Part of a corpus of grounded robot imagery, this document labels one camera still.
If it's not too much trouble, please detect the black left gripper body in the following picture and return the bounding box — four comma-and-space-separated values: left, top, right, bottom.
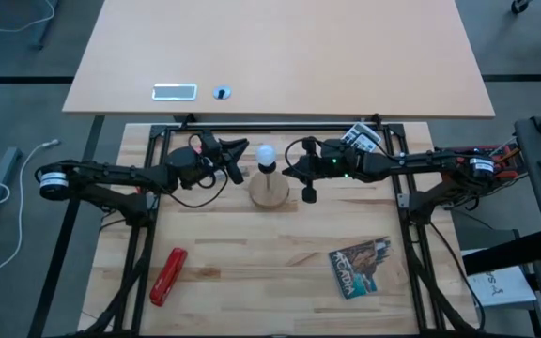
196, 149, 235, 187

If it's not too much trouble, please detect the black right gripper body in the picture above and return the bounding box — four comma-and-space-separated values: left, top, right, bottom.
314, 137, 363, 181

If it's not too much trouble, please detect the white frosted lightbulb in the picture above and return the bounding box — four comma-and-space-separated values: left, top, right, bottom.
255, 144, 277, 166

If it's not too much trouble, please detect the white desk calculator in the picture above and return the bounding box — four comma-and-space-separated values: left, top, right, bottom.
340, 122, 383, 154

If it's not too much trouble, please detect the silver desk power plate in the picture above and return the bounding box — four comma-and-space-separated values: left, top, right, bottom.
151, 83, 198, 102

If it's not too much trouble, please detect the Acadia picture booklet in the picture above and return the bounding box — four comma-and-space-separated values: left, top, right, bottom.
328, 237, 392, 300

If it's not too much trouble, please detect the light wooden desk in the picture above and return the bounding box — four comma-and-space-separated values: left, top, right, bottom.
62, 0, 496, 118

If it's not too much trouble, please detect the red stapler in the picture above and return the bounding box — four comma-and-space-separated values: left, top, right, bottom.
149, 247, 189, 308

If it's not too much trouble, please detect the white printed paper sheet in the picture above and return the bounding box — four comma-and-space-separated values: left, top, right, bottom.
461, 248, 538, 309

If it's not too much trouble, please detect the grey desk leg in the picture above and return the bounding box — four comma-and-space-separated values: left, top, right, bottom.
28, 0, 60, 51

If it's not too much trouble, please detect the black right camera cable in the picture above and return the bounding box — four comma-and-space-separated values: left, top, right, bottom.
283, 136, 319, 177

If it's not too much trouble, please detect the black camera cable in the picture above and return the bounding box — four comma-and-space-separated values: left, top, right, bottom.
157, 159, 230, 210
283, 136, 319, 177

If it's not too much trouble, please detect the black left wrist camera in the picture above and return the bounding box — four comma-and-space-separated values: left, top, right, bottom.
198, 130, 222, 154

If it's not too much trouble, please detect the black left camera cable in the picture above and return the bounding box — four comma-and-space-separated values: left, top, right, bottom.
157, 159, 230, 210

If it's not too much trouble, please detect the black aluminium table frame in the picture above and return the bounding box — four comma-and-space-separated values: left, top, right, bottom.
75, 119, 486, 338

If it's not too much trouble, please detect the white floor cable with plug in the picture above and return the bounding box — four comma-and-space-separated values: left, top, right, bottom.
0, 138, 61, 285

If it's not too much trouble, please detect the red control board with wires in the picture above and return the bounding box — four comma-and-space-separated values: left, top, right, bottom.
453, 144, 530, 207

